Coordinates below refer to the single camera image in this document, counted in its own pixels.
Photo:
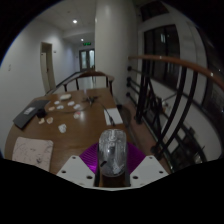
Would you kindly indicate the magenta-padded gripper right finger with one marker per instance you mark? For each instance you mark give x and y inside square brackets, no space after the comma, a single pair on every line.
[148,168]

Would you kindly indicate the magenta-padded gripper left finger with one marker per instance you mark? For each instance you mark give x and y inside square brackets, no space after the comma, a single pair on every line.
[76,168]

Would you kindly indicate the transparent computer mouse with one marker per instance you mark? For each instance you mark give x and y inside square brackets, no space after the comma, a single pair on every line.
[112,150]

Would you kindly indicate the white marble-print mouse pad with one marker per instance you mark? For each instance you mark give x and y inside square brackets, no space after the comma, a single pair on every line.
[32,152]

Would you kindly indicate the small red and white item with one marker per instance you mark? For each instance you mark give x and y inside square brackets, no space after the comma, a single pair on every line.
[77,115]

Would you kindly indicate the small beige wrapped item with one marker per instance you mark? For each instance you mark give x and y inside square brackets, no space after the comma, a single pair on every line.
[49,120]
[41,121]

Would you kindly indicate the small black box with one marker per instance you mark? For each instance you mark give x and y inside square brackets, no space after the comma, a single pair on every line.
[41,113]

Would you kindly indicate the flat white packet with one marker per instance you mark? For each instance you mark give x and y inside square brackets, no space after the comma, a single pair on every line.
[65,97]

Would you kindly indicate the black closed laptop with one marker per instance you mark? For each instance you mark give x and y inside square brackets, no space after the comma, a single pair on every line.
[28,112]

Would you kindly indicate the wooden chair with curved back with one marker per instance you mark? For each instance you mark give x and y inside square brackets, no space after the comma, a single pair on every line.
[89,74]

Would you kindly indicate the white side door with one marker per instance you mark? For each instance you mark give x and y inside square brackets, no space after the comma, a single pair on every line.
[45,70]

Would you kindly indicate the glass double door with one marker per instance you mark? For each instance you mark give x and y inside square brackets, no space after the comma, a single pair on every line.
[87,60]

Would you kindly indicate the black railing with wooden handrail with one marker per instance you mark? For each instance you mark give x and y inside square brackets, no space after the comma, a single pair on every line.
[173,62]

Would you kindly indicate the dark framed window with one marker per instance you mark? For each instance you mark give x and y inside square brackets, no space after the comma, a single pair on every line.
[161,55]

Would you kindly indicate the green exit sign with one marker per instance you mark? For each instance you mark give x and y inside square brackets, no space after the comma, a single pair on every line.
[87,43]

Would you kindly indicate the round ceiling light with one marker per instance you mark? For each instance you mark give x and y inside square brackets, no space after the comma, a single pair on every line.
[81,39]
[75,21]

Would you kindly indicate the white wall switch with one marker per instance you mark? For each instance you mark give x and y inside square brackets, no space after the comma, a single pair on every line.
[10,67]

